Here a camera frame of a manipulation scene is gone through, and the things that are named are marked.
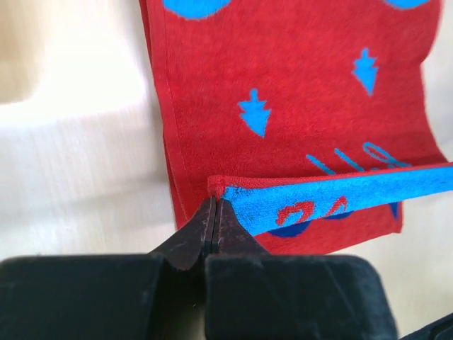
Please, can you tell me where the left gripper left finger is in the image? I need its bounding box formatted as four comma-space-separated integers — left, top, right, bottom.
1, 198, 216, 339

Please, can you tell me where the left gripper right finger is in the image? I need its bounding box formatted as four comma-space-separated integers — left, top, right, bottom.
205, 200, 396, 339

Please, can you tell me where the turquoise red patterned towel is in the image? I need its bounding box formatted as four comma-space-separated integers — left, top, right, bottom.
139, 1, 452, 254

